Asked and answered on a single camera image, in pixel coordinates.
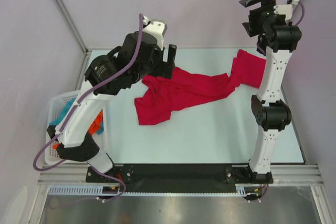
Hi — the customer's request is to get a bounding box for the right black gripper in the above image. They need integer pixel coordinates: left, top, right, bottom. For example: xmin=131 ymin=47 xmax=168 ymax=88
xmin=240 ymin=0 xmax=287 ymax=37

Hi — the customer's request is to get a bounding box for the magenta t shirt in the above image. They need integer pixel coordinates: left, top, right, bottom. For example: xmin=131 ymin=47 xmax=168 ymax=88
xmin=134 ymin=67 xmax=240 ymax=125
xmin=230 ymin=49 xmax=266 ymax=89

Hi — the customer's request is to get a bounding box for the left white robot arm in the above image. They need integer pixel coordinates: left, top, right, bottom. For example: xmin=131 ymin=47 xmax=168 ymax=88
xmin=47 ymin=32 xmax=177 ymax=182

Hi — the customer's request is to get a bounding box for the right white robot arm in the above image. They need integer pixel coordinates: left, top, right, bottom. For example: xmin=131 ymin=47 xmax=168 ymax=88
xmin=238 ymin=0 xmax=302 ymax=184

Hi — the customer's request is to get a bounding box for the folded magenta t shirt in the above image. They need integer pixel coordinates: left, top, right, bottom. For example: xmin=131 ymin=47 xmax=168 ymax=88
xmin=230 ymin=49 xmax=266 ymax=89

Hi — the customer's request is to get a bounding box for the orange t shirt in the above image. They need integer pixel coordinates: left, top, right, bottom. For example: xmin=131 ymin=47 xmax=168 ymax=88
xmin=55 ymin=111 xmax=102 ymax=148

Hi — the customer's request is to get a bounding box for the white plastic laundry basket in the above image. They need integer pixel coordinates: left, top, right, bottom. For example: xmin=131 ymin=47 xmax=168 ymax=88
xmin=44 ymin=90 xmax=113 ymax=167

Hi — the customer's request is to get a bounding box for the teal t shirt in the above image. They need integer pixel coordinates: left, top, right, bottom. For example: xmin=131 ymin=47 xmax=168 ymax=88
xmin=49 ymin=99 xmax=104 ymax=135

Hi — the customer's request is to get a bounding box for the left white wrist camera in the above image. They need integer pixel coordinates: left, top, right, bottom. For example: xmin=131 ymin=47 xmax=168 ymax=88
xmin=142 ymin=16 xmax=167 ymax=50

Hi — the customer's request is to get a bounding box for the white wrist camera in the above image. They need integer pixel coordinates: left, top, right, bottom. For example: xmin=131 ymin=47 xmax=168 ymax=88
xmin=142 ymin=16 xmax=167 ymax=50
xmin=274 ymin=0 xmax=301 ymax=21

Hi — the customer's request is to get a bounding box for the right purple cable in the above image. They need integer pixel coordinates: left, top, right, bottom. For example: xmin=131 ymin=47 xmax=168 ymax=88
xmin=246 ymin=0 xmax=306 ymax=202

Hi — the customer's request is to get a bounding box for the purple cable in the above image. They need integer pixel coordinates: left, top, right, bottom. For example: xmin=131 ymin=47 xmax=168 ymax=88
xmin=33 ymin=13 xmax=127 ymax=204
xmin=246 ymin=0 xmax=306 ymax=202

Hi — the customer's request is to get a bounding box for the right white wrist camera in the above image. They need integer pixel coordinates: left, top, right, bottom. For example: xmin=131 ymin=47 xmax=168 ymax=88
xmin=274 ymin=0 xmax=301 ymax=21

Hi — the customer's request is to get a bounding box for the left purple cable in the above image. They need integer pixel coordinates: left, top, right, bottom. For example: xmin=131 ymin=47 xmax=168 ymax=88
xmin=33 ymin=13 xmax=127 ymax=204

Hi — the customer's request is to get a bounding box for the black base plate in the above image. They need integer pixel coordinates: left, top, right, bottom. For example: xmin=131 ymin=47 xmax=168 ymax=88
xmin=86 ymin=163 xmax=274 ymax=194

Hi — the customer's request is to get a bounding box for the grey slotted cable duct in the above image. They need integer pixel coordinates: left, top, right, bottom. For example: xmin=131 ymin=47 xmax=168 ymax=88
xmin=48 ymin=183 xmax=263 ymax=196

